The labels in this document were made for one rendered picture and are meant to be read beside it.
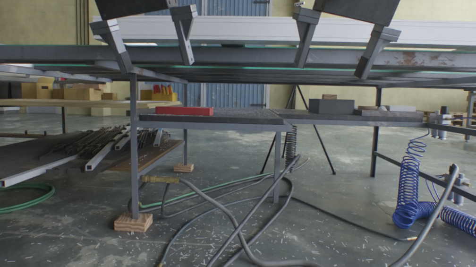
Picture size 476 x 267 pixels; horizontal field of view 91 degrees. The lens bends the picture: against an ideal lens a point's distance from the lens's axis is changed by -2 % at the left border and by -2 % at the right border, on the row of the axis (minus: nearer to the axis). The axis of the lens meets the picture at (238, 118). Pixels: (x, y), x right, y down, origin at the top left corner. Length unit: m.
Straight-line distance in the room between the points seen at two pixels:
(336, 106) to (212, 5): 6.51
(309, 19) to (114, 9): 0.33
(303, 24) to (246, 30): 0.34
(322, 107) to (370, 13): 1.24
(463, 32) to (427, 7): 8.38
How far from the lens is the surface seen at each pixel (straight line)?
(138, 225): 1.40
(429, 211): 1.84
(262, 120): 1.18
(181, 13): 0.45
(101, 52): 0.96
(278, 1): 7.91
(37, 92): 2.44
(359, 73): 0.54
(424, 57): 0.99
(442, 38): 0.96
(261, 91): 7.29
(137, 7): 0.48
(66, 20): 9.59
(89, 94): 2.06
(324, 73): 1.46
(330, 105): 1.70
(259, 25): 0.78
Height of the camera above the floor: 0.69
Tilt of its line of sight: 5 degrees down
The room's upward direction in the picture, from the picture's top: 1 degrees clockwise
